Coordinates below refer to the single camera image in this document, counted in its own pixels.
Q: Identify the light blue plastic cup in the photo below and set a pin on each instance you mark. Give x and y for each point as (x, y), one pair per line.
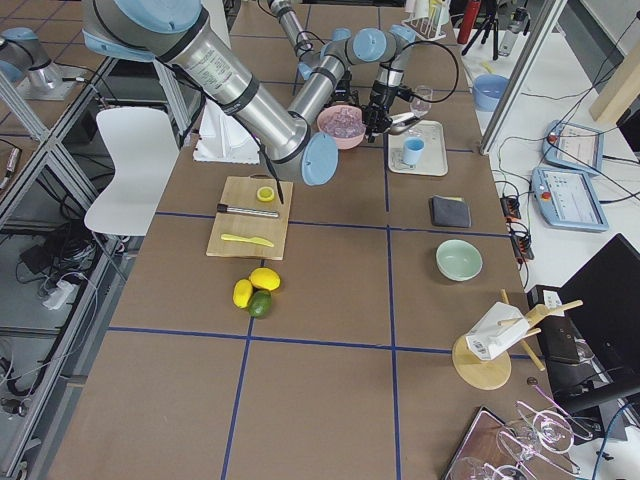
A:
(412, 151)

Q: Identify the lemon half slice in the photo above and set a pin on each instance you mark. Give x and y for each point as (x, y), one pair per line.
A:
(265, 194)

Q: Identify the silver metal ice scoop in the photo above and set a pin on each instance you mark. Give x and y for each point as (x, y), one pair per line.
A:
(400, 123)

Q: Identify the pink bowl of ice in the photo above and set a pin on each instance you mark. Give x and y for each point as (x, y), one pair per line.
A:
(344, 124)

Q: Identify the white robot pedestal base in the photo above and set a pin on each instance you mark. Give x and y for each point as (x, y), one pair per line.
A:
(222, 139)

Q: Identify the black monitor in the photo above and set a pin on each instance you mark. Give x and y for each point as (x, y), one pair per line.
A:
(608, 320)

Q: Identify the green lime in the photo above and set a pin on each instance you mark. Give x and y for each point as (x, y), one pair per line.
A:
(260, 303)

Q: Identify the wooden cutting board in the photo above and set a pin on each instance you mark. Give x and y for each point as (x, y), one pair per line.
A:
(241, 192)

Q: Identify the black tripod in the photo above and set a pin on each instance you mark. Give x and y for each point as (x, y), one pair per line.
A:
(489, 26)

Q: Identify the white plastic chair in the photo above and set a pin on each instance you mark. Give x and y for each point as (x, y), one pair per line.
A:
(142, 146)

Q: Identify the blue bowl on side table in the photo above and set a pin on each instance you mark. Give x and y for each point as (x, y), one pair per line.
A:
(487, 91)

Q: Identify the white carton box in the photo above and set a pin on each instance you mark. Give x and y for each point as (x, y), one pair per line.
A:
(500, 328)

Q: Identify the yellow lemon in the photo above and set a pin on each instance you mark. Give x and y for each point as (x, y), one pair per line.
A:
(242, 293)
(265, 278)

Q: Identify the near blue teach pendant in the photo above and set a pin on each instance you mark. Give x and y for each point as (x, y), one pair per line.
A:
(567, 200)

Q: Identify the yellow plastic knife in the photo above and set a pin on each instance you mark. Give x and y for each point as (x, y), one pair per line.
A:
(250, 240)

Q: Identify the steel cylinder black cap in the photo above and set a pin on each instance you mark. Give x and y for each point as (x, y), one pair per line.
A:
(236, 210)

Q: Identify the wooden mug tree stand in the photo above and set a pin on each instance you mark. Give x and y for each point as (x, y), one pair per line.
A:
(493, 374)

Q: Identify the mint green bowl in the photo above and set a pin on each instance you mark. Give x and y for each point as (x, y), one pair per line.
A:
(458, 260)

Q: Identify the blue teach pendant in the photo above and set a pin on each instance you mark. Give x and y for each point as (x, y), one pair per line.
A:
(567, 200)
(573, 146)

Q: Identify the clear wine glass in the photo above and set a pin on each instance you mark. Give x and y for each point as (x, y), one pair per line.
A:
(421, 102)

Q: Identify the grey folded cloth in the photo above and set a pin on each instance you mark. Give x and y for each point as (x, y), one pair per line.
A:
(449, 212)

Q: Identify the cream serving tray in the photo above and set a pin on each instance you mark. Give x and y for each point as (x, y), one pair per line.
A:
(433, 159)

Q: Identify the far blue teach pendant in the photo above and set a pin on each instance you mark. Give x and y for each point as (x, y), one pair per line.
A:
(573, 146)

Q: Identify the aluminium frame post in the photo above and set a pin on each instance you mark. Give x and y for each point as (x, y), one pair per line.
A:
(542, 27)

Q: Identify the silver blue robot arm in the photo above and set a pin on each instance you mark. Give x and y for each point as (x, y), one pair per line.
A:
(292, 25)
(179, 34)

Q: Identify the white wire cup rack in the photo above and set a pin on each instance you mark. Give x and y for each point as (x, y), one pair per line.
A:
(427, 17)

